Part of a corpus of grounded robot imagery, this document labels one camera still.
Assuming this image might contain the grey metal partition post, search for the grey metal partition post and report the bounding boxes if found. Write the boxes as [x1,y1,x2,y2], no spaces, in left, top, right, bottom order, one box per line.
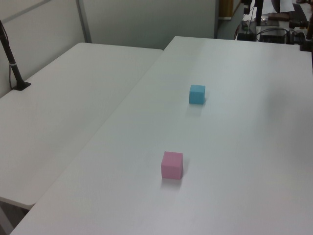
[76,0,92,44]

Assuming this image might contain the black upright post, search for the black upright post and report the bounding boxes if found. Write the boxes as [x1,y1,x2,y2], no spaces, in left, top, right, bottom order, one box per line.
[255,0,264,26]

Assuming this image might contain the black electronics device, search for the black electronics device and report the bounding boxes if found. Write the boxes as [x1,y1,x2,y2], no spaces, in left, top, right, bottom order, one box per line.
[259,28,287,45]

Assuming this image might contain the wooden board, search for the wooden board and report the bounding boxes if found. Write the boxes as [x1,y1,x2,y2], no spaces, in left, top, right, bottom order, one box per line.
[218,0,233,19]

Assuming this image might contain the white paper sheet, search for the white paper sheet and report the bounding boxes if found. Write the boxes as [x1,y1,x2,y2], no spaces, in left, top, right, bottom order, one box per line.
[270,0,295,13]

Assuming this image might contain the white side table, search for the white side table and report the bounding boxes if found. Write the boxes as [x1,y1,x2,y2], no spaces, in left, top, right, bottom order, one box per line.
[0,42,164,209]

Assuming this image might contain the brown flat object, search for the brown flat object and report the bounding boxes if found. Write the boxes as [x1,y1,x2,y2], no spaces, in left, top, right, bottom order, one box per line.
[268,14,291,22]

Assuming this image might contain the black camera stand pole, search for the black camera stand pole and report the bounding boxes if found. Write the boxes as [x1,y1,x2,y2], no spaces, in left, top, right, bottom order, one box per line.
[0,19,32,92]

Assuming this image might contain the black clamp mount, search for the black clamp mount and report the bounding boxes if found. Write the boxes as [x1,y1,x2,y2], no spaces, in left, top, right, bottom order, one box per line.
[288,19,313,52]

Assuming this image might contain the small black box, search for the small black box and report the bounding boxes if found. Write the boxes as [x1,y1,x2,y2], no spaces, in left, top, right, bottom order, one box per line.
[238,31,256,41]

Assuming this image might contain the blue cube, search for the blue cube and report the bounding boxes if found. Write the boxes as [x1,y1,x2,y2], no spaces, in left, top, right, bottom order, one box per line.
[189,84,206,105]

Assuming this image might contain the pink cube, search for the pink cube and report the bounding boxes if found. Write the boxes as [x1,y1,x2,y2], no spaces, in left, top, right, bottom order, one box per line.
[160,151,184,180]

